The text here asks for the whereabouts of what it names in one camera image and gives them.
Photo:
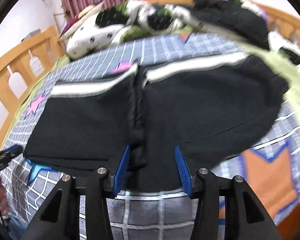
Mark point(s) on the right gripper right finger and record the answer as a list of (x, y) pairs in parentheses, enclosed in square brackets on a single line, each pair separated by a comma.
[(245, 215)]

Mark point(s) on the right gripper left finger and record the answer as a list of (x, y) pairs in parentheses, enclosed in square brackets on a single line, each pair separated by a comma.
[(58, 215)]

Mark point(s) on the black pants with white stripe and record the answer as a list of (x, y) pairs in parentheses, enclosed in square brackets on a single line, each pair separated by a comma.
[(212, 107)]

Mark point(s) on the black clothing pile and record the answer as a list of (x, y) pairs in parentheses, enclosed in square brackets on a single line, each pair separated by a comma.
[(230, 15)]

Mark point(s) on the person's left hand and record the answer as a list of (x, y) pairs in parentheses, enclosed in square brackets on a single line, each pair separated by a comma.
[(3, 200)]

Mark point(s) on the colourful patterned pillow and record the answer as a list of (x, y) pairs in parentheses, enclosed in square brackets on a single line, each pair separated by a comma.
[(79, 19)]

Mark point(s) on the white floral black comforter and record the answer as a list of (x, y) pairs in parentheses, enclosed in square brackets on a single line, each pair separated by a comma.
[(138, 20)]

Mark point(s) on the wooden bed frame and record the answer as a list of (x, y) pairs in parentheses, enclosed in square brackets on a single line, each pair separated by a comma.
[(47, 48)]

